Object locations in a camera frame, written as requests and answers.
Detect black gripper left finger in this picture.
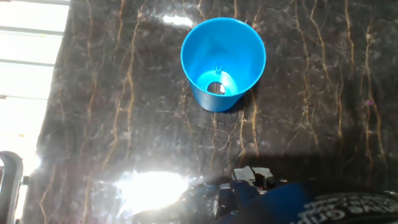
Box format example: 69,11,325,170
217,166,257,218

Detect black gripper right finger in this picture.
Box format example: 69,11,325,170
252,167,289,191

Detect blue plastic cup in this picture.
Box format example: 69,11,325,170
180,17,267,113

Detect dark marble pattern mat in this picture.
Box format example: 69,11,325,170
21,0,398,224

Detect black metal clamp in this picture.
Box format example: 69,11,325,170
0,151,24,224

